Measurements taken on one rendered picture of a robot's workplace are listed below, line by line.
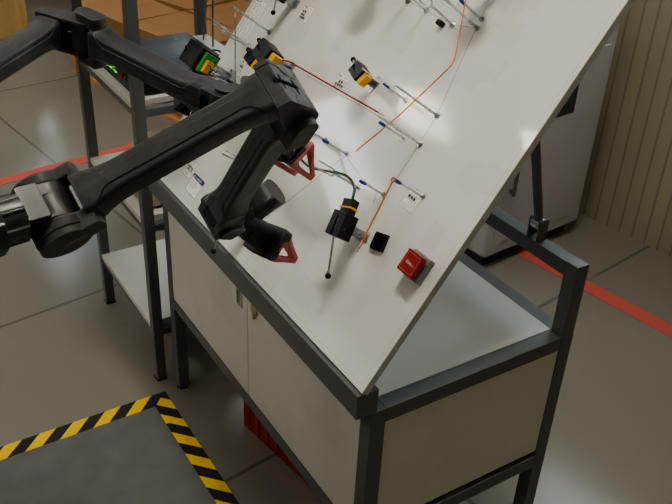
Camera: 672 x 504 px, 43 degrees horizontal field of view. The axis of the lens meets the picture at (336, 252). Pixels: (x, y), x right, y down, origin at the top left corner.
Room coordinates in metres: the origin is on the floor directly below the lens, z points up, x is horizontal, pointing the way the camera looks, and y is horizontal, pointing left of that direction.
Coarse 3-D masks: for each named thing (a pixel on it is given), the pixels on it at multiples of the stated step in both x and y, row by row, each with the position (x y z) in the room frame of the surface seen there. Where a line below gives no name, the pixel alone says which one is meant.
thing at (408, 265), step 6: (408, 252) 1.49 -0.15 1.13; (414, 252) 1.48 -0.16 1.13; (408, 258) 1.48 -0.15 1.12; (414, 258) 1.47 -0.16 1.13; (420, 258) 1.46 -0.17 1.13; (402, 264) 1.47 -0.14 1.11; (408, 264) 1.46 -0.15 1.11; (414, 264) 1.46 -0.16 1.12; (420, 264) 1.45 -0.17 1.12; (402, 270) 1.46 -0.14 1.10; (408, 270) 1.45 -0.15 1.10; (414, 270) 1.45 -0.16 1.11; (408, 276) 1.44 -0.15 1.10; (414, 276) 1.44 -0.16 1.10
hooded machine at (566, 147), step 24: (600, 72) 3.55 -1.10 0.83; (576, 96) 3.47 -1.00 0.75; (600, 96) 3.58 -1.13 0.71; (576, 120) 3.49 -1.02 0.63; (552, 144) 3.40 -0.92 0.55; (576, 144) 3.51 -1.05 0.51; (528, 168) 3.32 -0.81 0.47; (552, 168) 3.43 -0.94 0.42; (576, 168) 3.54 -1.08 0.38; (528, 192) 3.34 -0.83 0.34; (552, 192) 3.45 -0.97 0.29; (576, 192) 3.56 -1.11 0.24; (528, 216) 3.36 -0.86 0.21; (552, 216) 3.47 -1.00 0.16; (576, 216) 3.60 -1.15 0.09; (480, 240) 3.23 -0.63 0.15; (504, 240) 3.27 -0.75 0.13; (480, 264) 3.27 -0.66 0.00
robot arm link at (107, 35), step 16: (80, 16) 1.70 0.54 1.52; (96, 16) 1.71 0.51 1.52; (96, 32) 1.68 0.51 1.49; (112, 32) 1.70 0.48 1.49; (96, 48) 1.67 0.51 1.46; (112, 48) 1.65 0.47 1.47; (128, 48) 1.65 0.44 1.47; (144, 48) 1.66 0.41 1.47; (96, 64) 1.70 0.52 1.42; (112, 64) 1.65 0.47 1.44; (128, 64) 1.62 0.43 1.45; (144, 64) 1.60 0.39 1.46; (160, 64) 1.60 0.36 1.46; (176, 64) 1.61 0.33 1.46; (144, 80) 1.60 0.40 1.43; (160, 80) 1.57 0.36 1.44; (176, 80) 1.55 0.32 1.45; (192, 80) 1.54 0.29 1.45; (208, 80) 1.55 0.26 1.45; (176, 96) 1.55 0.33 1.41; (192, 96) 1.53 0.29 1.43; (208, 96) 1.50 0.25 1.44
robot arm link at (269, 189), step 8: (264, 184) 1.43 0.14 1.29; (272, 184) 1.46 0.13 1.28; (256, 192) 1.42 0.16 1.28; (264, 192) 1.42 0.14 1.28; (272, 192) 1.43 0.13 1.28; (280, 192) 1.47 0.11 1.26; (256, 200) 1.41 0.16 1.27; (264, 200) 1.41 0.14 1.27; (272, 200) 1.42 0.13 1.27; (280, 200) 1.44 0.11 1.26; (248, 208) 1.41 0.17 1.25; (256, 208) 1.41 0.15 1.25; (264, 208) 1.42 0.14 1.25; (272, 208) 1.43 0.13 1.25; (248, 216) 1.40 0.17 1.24; (256, 216) 1.42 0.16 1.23; (264, 216) 1.43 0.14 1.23; (224, 232) 1.35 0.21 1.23; (232, 232) 1.37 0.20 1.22; (240, 232) 1.39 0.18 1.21
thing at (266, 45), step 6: (258, 42) 2.23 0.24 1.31; (264, 42) 2.15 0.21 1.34; (270, 42) 2.18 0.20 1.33; (258, 48) 2.16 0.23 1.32; (264, 48) 2.14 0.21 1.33; (270, 48) 2.12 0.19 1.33; (276, 48) 2.17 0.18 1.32; (258, 54) 2.14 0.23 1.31; (264, 54) 2.12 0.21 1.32; (270, 54) 2.12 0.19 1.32; (258, 60) 2.12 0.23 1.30; (288, 66) 2.19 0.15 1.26; (294, 66) 2.18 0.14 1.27
